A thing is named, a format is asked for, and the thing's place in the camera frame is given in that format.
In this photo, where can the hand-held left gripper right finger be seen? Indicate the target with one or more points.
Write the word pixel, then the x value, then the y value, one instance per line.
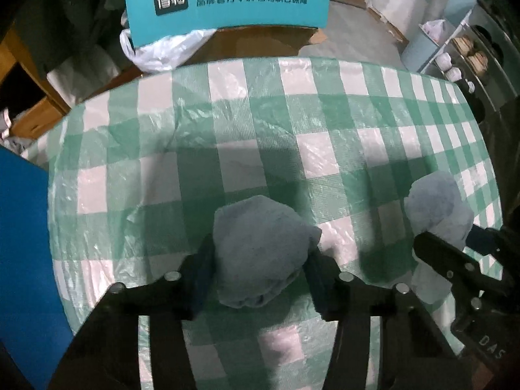
pixel 319 288

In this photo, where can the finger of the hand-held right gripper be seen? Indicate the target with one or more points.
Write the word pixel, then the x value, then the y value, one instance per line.
pixel 481 237
pixel 447 260

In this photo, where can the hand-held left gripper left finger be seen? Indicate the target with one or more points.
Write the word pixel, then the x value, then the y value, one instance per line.
pixel 202 280

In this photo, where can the light blue towel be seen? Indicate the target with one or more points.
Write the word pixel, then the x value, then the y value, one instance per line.
pixel 260 248
pixel 438 207

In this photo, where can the white fluffy cloth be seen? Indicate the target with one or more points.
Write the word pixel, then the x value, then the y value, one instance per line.
pixel 430 288

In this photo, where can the green white checked tablecloth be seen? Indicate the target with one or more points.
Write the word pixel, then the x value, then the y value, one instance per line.
pixel 264 130

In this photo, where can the white shoe rack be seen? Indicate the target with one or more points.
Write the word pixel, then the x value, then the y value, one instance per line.
pixel 451 53

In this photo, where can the white plastic bag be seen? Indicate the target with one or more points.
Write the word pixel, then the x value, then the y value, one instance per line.
pixel 162 53

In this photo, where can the white hanging garment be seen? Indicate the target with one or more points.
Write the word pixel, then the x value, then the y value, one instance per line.
pixel 85 77

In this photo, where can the brown cardboard box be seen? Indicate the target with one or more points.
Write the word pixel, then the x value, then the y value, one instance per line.
pixel 260 44

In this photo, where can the wooden wardrobe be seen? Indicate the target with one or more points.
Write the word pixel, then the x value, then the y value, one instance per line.
pixel 36 101

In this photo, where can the teal box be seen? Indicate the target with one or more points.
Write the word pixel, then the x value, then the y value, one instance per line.
pixel 227 4

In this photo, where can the black hanging jacket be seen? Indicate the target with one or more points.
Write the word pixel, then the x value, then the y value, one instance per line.
pixel 81 12

